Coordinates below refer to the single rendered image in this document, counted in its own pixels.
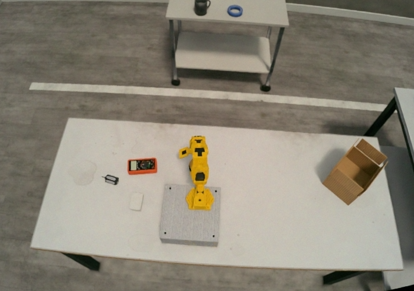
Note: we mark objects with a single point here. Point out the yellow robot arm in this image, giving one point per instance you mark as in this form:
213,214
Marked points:
199,196

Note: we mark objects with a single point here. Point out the white storage tub with lid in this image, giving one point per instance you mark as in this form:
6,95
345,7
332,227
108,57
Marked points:
136,201

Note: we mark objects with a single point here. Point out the orange digital multimeter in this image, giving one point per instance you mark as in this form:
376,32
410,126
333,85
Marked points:
142,166

